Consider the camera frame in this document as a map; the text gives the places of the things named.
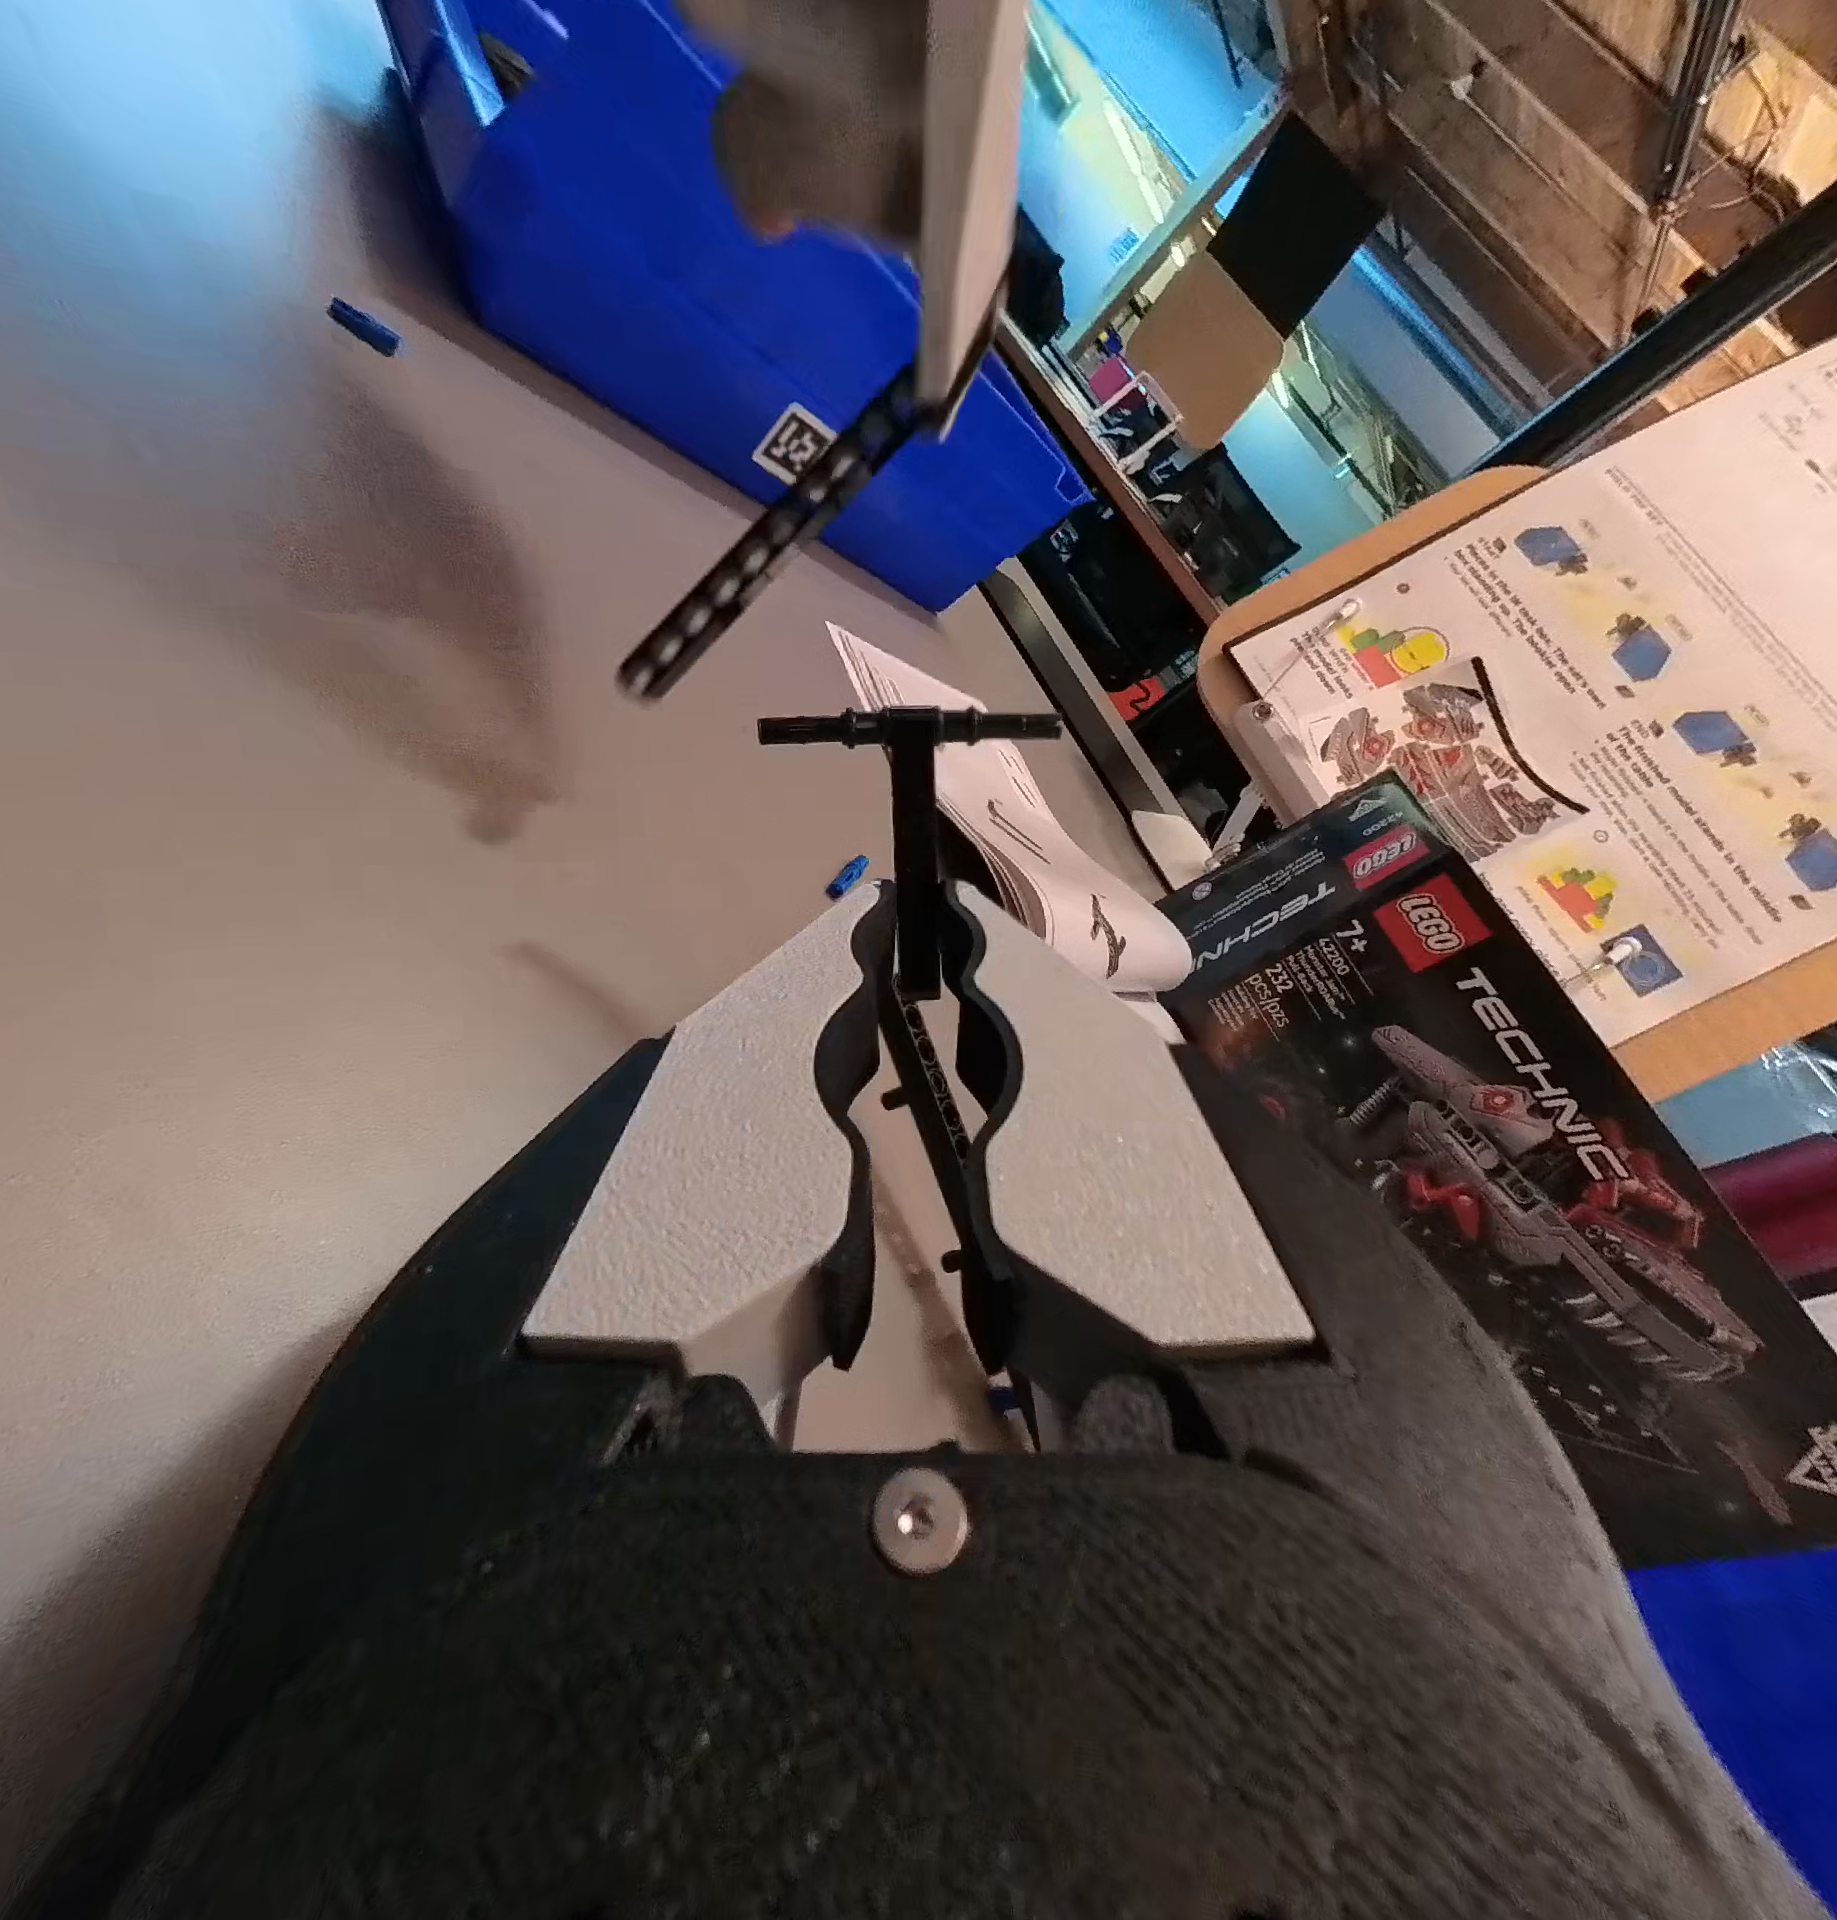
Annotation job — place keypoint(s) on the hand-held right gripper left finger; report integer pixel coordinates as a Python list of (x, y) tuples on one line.
[(678, 1201)]

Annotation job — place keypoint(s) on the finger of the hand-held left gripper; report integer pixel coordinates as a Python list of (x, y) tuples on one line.
[(971, 180)]

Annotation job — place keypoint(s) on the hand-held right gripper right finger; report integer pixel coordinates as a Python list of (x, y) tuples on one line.
[(1144, 1201)]

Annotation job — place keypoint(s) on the grey black toy brick assembly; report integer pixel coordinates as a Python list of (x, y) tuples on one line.
[(926, 1081)]

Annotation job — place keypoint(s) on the blue connector pin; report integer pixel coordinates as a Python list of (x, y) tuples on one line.
[(362, 325), (848, 874)]

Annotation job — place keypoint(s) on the black long axle pin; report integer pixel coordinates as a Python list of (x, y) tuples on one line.
[(827, 728)]

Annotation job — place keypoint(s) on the pink white sign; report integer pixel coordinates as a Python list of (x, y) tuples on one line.
[(1114, 381)]

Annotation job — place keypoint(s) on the tan panel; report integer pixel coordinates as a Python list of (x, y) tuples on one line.
[(1203, 351)]

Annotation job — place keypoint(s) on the open instruction booklet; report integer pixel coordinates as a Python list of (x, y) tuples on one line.
[(1069, 901)]

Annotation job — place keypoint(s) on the black toy set box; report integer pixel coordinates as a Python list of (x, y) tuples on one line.
[(1459, 1126)]

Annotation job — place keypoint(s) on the black panel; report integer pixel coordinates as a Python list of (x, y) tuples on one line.
[(1294, 225)]

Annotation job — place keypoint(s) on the white board stand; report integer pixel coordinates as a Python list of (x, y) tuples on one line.
[(1174, 856)]

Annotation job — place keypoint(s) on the blue storage bin with tag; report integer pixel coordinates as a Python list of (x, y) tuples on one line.
[(632, 271)]

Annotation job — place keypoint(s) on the maroon tumbler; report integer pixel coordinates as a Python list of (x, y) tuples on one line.
[(1803, 1201)]

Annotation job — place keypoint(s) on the wooden board with instruction poster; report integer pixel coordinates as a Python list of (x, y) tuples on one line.
[(1608, 675)]

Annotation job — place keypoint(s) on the black metal bar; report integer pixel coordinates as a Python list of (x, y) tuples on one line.
[(1683, 331)]

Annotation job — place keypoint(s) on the black desk divider rail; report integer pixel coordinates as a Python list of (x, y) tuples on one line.
[(1069, 675)]

